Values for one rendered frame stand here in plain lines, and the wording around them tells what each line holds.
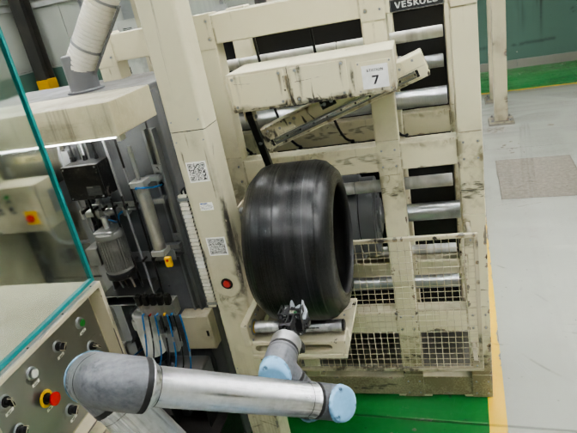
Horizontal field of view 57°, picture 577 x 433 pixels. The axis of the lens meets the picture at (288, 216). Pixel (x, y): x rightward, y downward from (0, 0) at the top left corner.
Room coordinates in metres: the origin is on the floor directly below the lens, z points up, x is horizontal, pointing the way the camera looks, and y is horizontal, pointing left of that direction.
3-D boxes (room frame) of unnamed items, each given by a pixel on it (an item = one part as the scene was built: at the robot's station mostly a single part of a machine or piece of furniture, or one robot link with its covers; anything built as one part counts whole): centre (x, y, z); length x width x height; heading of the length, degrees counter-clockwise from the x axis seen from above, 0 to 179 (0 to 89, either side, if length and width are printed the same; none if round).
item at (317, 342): (1.65, 0.05, 0.84); 0.36 x 0.09 x 0.06; 73
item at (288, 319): (1.35, 0.06, 1.10); 0.12 x 0.08 x 0.09; 163
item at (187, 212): (1.83, 0.35, 1.19); 0.05 x 0.04 x 0.48; 163
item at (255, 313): (1.83, 0.18, 0.90); 0.40 x 0.03 x 0.10; 163
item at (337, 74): (2.03, -0.20, 1.71); 0.61 x 0.25 x 0.15; 73
